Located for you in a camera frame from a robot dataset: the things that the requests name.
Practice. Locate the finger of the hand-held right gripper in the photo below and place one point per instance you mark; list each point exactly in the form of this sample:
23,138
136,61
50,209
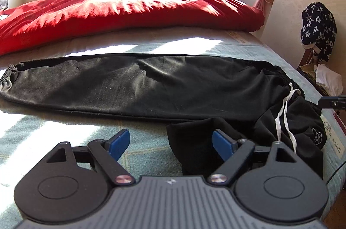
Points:
331,101

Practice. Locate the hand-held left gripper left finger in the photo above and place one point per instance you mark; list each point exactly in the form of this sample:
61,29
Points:
119,143

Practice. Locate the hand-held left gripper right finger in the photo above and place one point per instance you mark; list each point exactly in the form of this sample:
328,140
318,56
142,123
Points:
223,143

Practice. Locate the white cloth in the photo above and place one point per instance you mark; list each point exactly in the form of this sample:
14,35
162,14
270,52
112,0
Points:
329,80

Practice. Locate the cardboard box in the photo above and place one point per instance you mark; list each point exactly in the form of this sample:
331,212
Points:
306,74

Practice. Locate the wooden chair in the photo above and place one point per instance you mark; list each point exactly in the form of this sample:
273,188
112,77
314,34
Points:
306,53

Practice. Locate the dark star-print garment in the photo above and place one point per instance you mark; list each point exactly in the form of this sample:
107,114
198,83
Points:
319,26

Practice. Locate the bed with green plaid sheet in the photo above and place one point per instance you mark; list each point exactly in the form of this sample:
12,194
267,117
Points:
40,142

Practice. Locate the red quilt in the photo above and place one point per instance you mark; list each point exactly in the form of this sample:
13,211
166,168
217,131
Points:
108,12

